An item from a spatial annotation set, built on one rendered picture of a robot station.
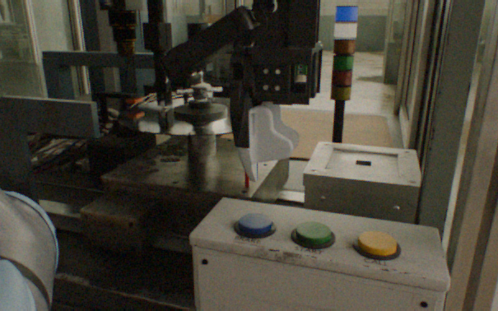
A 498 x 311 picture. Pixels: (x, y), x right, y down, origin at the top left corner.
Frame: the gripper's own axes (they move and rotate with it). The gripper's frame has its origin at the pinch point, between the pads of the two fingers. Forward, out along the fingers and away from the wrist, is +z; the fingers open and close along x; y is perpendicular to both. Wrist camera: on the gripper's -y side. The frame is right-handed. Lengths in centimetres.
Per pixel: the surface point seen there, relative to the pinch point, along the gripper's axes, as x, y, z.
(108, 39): 79, -76, -9
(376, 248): -1.9, 14.8, 6.5
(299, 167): 61, -5, 22
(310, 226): 0.6, 7.4, 6.4
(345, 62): 45.4, 6.1, -7.8
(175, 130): 19.4, -19.8, 2.2
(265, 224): -0.5, 2.3, 6.4
